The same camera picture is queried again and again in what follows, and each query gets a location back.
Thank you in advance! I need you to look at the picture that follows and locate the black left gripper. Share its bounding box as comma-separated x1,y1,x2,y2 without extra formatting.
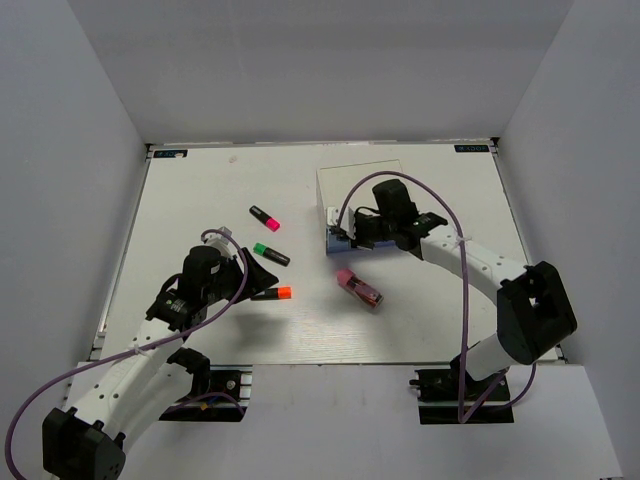
204,247,279,305

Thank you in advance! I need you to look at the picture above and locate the orange highlighter marker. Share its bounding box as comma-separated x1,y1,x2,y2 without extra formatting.
251,286,292,301

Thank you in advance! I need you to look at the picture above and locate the green highlighter marker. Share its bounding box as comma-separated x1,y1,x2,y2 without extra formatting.
253,243,291,267

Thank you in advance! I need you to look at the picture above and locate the pink highlighter marker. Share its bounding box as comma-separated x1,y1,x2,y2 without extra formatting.
249,205,280,232

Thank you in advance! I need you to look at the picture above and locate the white pastel drawer box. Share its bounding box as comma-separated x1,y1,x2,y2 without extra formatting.
316,159,419,256

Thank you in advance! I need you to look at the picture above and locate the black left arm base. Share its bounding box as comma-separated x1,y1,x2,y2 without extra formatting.
159,365,253,423

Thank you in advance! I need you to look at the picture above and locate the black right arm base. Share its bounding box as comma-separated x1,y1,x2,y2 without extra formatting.
409,368,514,425

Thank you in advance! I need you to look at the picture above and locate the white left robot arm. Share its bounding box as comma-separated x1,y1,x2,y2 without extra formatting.
42,245,279,479

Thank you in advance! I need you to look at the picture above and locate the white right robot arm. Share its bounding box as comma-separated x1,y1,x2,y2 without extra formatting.
335,178,577,399

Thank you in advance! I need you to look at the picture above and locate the right corner logo sticker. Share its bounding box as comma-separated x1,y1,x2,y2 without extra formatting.
454,144,490,153

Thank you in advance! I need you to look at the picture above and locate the corner logo sticker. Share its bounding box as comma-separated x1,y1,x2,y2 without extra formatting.
454,144,490,153
153,149,188,159

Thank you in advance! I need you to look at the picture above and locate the left corner logo sticker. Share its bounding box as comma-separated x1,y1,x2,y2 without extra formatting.
153,149,188,159

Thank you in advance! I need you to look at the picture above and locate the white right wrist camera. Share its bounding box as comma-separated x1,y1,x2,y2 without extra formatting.
325,207,356,241

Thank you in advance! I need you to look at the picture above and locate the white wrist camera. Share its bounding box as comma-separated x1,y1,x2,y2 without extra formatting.
325,207,356,241
201,227,234,258

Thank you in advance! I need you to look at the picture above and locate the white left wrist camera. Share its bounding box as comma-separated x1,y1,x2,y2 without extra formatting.
201,227,234,258

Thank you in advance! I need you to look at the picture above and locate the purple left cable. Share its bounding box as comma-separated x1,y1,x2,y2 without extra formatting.
4,229,250,480

